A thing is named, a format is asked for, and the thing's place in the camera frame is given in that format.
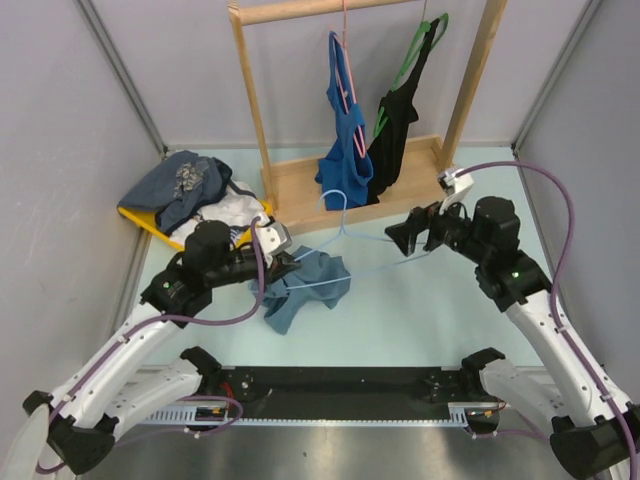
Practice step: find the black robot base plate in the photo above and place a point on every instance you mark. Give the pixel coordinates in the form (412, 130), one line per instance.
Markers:
(356, 395)

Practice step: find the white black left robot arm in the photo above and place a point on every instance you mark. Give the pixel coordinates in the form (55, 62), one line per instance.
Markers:
(92, 410)

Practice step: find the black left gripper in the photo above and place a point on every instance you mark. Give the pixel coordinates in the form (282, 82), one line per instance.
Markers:
(285, 263)

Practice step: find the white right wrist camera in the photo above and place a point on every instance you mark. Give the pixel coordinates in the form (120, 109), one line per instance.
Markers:
(455, 184)

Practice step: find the grey-blue tank top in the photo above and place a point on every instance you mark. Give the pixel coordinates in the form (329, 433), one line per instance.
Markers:
(321, 278)

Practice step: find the wooden clothes rack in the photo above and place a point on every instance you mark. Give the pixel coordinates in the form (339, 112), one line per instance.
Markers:
(288, 185)

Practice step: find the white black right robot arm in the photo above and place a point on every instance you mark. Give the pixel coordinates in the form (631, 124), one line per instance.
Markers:
(591, 425)

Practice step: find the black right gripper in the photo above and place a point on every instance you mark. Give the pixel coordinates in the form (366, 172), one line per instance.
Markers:
(404, 234)

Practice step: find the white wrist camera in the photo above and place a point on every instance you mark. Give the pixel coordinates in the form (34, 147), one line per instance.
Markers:
(455, 184)
(272, 237)

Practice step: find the green plastic hanger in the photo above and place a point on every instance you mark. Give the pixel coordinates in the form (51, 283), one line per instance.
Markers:
(406, 82)

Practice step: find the black tank top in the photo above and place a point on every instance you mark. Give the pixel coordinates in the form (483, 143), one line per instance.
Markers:
(386, 153)

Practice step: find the light blue wire hanger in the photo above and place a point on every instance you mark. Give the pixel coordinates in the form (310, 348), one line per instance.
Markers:
(343, 231)

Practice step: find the royal blue tank top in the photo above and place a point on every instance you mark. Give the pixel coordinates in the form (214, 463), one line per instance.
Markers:
(341, 168)

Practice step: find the pink wire hanger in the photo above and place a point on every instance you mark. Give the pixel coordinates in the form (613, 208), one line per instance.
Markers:
(341, 75)

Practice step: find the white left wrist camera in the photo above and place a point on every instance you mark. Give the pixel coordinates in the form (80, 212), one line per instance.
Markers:
(272, 237)

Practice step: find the dark blue printed shirt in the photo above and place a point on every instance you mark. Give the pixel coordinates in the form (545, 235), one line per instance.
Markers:
(176, 188)

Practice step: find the yellow plastic tray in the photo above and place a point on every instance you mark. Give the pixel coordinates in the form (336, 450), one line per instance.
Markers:
(146, 221)

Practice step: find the white garment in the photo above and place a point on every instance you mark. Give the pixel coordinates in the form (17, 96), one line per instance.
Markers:
(237, 209)

